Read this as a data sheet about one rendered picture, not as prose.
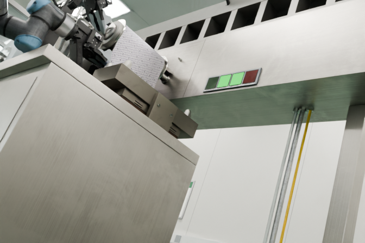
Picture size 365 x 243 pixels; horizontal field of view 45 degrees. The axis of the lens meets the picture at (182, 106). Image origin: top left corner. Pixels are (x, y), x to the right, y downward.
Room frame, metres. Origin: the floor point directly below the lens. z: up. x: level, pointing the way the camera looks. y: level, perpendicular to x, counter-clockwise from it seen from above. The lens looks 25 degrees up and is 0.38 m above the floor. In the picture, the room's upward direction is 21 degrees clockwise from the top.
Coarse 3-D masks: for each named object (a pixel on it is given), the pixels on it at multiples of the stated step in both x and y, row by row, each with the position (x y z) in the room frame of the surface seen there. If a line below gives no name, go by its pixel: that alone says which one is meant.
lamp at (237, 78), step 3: (243, 72) 1.34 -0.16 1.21; (234, 75) 1.37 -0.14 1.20; (237, 75) 1.36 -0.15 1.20; (240, 75) 1.35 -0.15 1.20; (234, 78) 1.37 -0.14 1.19; (237, 78) 1.35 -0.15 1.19; (240, 78) 1.34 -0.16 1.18; (231, 81) 1.37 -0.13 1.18; (234, 81) 1.36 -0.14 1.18; (237, 81) 1.35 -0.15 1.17; (240, 81) 1.34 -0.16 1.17; (231, 84) 1.37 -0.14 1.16; (234, 84) 1.36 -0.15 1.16
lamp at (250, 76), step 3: (246, 72) 1.33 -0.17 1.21; (249, 72) 1.32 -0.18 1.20; (252, 72) 1.31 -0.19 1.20; (255, 72) 1.30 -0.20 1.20; (246, 75) 1.33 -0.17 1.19; (249, 75) 1.31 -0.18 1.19; (252, 75) 1.30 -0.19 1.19; (255, 75) 1.29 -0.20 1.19; (246, 78) 1.32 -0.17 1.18; (249, 78) 1.31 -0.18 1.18; (252, 78) 1.30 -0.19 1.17; (243, 81) 1.33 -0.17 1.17; (246, 81) 1.32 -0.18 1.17; (249, 81) 1.31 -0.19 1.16; (252, 81) 1.30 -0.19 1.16
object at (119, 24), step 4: (116, 24) 1.47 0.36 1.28; (120, 24) 1.45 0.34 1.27; (120, 28) 1.44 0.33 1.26; (116, 32) 1.44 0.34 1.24; (112, 36) 1.45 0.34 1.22; (116, 36) 1.45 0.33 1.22; (104, 40) 1.49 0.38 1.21; (108, 40) 1.47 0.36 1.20; (112, 40) 1.46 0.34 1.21; (104, 44) 1.49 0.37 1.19; (108, 44) 1.48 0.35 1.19; (108, 48) 1.51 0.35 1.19; (112, 48) 1.50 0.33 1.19; (164, 64) 1.60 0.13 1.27
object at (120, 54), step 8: (120, 48) 1.46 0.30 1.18; (112, 56) 1.45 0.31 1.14; (120, 56) 1.47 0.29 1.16; (128, 56) 1.49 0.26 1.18; (136, 64) 1.52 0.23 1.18; (144, 64) 1.54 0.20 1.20; (136, 72) 1.53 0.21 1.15; (144, 72) 1.55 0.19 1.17; (152, 72) 1.57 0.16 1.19; (144, 80) 1.56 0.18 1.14; (152, 80) 1.58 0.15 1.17
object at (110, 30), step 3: (111, 24) 1.48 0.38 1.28; (114, 24) 1.46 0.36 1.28; (108, 27) 1.49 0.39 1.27; (111, 27) 1.47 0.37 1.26; (114, 27) 1.45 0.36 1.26; (105, 30) 1.50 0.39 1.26; (108, 30) 1.48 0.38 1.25; (111, 30) 1.46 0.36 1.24; (114, 30) 1.45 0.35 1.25; (108, 33) 1.47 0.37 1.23; (111, 33) 1.46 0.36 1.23; (105, 36) 1.48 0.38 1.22; (108, 36) 1.47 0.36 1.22; (105, 39) 1.48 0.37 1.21
